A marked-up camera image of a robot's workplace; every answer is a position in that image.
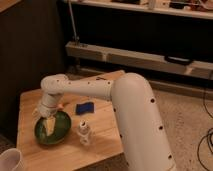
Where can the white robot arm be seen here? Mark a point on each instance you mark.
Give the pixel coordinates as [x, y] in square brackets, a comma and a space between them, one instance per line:
[144, 140]

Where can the upper white shelf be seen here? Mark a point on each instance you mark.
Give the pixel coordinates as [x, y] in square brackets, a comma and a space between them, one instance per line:
[143, 8]

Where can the white mug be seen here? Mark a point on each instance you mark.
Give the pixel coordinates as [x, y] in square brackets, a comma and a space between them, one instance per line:
[11, 160]

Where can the wooden table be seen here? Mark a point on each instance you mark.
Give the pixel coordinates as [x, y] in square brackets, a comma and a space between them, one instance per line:
[68, 154]

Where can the green bowl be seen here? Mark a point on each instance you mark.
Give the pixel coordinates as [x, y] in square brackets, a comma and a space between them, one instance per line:
[61, 129]

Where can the metal pole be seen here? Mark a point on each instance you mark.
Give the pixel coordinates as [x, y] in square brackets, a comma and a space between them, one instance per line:
[75, 36]

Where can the white long shelf board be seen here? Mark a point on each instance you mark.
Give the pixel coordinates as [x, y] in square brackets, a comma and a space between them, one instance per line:
[137, 59]

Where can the blue sponge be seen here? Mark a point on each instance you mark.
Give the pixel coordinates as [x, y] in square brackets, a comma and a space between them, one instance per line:
[87, 107]

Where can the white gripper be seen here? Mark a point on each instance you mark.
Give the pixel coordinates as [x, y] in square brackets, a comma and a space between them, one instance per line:
[47, 106]

